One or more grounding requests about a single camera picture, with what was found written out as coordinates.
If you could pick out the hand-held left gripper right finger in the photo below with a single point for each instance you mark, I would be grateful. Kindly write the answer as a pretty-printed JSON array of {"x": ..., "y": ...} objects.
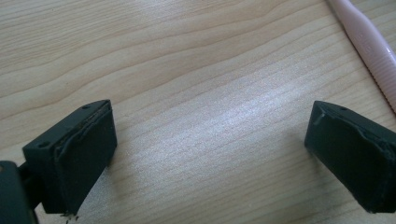
[{"x": 351, "y": 155}]

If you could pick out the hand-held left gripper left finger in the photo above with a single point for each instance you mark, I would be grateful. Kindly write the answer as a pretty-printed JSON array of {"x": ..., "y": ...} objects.
[{"x": 77, "y": 155}]

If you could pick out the pink toothbrush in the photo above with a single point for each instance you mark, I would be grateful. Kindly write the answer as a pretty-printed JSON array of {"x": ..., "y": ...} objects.
[{"x": 370, "y": 46}]

